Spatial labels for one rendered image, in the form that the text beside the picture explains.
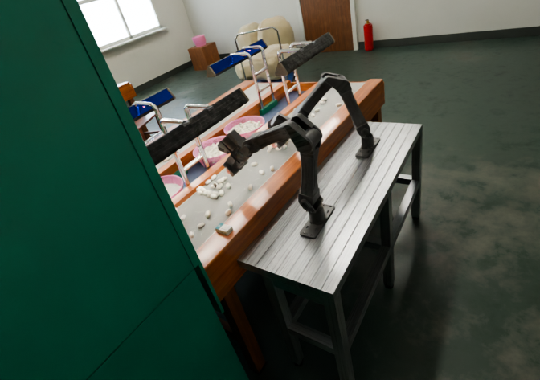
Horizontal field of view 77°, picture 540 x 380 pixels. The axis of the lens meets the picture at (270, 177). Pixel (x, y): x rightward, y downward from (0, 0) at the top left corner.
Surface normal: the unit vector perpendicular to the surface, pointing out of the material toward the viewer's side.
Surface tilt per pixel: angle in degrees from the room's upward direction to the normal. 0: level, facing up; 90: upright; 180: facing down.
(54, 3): 90
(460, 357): 0
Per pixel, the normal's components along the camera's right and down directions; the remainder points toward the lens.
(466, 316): -0.22, -0.82
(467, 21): -0.53, 0.55
